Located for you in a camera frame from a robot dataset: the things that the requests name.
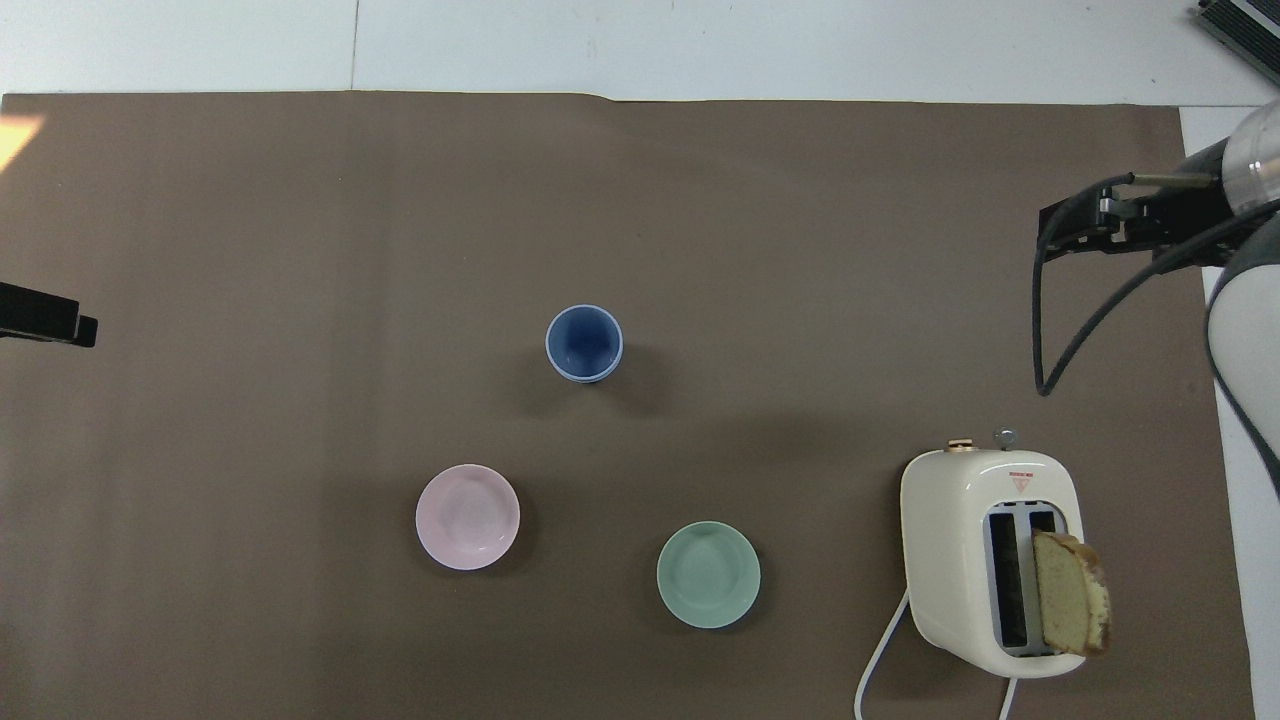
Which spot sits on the bread slice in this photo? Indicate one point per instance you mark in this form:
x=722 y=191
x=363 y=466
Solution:
x=1068 y=600

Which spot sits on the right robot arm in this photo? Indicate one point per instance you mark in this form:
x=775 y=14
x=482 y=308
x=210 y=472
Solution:
x=1250 y=330

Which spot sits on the blue cup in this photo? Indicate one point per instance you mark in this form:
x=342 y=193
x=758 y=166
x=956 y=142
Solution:
x=584 y=343

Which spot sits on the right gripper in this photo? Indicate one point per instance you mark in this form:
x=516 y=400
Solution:
x=1190 y=215

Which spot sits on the green plate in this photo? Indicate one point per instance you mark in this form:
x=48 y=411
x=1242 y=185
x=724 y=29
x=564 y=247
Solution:
x=708 y=574

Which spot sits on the black stand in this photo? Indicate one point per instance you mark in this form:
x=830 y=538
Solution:
x=1245 y=22

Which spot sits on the cream toaster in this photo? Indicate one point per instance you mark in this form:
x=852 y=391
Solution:
x=950 y=560

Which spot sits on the pink plate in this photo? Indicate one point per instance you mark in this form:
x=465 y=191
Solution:
x=467 y=517

